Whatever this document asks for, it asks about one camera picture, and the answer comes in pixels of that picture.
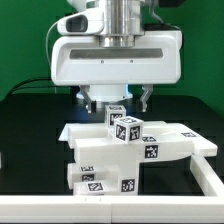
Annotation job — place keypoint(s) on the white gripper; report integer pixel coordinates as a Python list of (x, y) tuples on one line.
[(154, 59)]

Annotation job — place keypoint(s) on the white chair backrest part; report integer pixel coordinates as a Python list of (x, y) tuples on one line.
[(161, 141)]

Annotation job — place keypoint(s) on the white chair seat part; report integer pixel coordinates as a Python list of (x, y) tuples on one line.
[(122, 178)]

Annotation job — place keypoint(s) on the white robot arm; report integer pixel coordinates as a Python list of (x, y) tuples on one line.
[(108, 45)]

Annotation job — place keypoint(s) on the white base tag plate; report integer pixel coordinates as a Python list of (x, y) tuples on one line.
[(64, 134)]

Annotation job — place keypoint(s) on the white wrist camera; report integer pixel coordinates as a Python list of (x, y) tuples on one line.
[(88, 22)]

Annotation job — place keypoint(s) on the white L-shaped border wall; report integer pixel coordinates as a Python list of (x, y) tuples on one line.
[(207, 208)]

